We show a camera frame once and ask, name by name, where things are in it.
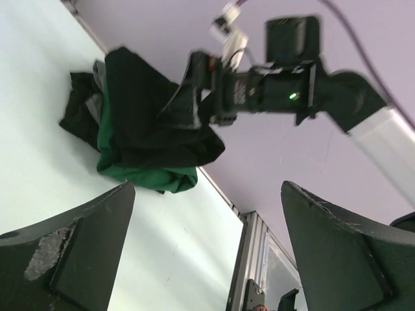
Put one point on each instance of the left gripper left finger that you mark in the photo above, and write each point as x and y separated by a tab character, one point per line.
69	261

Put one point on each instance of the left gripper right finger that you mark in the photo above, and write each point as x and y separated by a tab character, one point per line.
347	261

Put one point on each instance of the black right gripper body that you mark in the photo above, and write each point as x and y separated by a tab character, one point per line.
211	92

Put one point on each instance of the plain black t-shirt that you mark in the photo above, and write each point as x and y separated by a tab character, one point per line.
135	92

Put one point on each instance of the green folded t-shirt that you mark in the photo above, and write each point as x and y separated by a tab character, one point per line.
172	180

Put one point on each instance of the grey folded garment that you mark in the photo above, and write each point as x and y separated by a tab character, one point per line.
94	103

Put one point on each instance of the dark folded garment under green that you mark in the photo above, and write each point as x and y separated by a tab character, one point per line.
77	119

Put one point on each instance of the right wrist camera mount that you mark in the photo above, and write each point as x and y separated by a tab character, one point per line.
232	38

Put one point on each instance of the aluminium frame rail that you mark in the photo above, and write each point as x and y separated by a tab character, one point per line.
265	276

